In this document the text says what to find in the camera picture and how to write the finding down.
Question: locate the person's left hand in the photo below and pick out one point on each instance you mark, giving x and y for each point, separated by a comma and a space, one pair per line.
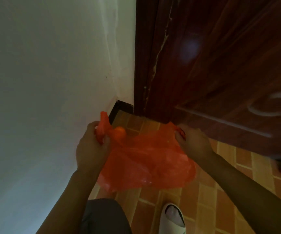
89, 153

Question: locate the person's right hand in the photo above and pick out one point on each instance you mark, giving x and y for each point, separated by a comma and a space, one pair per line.
196, 143

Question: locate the person's left thumb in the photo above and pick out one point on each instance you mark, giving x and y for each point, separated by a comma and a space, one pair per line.
105, 146

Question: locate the person's right fingers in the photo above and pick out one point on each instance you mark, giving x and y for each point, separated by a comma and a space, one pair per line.
180, 134

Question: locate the orange plastic bag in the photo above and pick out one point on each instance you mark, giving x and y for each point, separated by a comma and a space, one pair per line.
145, 158

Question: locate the person's right forearm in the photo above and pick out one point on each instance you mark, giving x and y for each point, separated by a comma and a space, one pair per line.
250, 192

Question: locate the person's left forearm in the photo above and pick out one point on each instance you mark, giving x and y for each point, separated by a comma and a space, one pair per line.
66, 202

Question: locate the orange fruit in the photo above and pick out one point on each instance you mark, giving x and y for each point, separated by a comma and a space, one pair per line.
119, 134

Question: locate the black baseboard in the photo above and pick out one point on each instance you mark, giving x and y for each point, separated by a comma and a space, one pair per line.
119, 109

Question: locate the person's grey trouser leg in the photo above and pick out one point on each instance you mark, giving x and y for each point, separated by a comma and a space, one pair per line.
104, 216

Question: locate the dark red wooden door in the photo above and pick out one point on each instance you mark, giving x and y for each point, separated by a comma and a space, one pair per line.
230, 70

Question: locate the white slipper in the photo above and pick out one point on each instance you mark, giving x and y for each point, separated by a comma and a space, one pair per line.
173, 218

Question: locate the dark wooden door frame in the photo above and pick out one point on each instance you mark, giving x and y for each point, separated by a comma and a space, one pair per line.
145, 56

